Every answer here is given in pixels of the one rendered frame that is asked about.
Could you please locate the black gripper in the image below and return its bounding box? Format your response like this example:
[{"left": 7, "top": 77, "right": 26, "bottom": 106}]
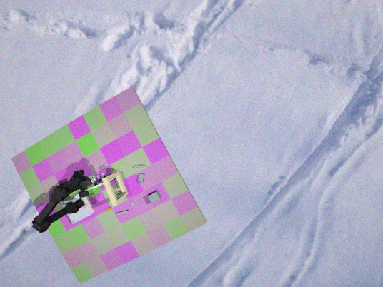
[{"left": 74, "top": 170, "right": 89, "bottom": 198}]

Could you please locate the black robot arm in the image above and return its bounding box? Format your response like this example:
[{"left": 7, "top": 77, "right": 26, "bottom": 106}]
[{"left": 32, "top": 173, "right": 92, "bottom": 233}]

